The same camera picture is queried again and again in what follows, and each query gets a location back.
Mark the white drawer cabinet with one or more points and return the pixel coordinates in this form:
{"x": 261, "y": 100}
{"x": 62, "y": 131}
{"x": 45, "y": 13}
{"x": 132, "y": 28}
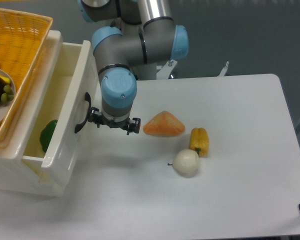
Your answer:
{"x": 15, "y": 175}

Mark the yellow toy fruit piece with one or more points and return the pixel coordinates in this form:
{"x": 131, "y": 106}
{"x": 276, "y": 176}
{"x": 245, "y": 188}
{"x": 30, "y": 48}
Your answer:
{"x": 0, "y": 76}

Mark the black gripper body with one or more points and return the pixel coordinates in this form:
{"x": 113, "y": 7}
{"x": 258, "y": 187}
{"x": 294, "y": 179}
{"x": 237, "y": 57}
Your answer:
{"x": 115, "y": 121}

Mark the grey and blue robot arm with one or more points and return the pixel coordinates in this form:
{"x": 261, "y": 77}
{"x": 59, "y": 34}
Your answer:
{"x": 157, "y": 39}

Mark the green toy bell pepper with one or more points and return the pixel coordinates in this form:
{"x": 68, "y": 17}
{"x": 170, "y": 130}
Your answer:
{"x": 46, "y": 135}

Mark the white drawer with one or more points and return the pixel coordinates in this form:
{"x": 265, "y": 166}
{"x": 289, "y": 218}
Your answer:
{"x": 74, "y": 75}
{"x": 43, "y": 183}

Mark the white lower drawer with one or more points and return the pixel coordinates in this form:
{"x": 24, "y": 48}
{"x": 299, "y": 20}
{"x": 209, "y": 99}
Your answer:
{"x": 43, "y": 183}

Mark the yellow toy bell pepper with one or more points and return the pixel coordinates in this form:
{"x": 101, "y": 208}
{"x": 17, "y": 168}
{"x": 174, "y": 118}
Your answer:
{"x": 199, "y": 141}

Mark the white toy pear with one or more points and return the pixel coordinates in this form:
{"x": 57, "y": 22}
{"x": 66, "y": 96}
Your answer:
{"x": 186, "y": 162}

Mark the white top drawer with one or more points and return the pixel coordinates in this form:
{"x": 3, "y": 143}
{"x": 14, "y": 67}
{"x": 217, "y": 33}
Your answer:
{"x": 74, "y": 75}

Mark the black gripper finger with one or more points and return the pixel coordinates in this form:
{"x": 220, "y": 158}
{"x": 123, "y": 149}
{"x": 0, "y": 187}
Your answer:
{"x": 132, "y": 125}
{"x": 95, "y": 116}

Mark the white metal bracket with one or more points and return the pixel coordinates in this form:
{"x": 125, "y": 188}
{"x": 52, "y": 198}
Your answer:
{"x": 166, "y": 71}

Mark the yellow woven basket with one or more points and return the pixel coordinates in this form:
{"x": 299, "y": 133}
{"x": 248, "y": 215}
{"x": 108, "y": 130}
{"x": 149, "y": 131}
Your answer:
{"x": 22, "y": 36}

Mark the orange triangular toy bread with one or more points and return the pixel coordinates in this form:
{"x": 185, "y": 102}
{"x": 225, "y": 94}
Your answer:
{"x": 164, "y": 124}

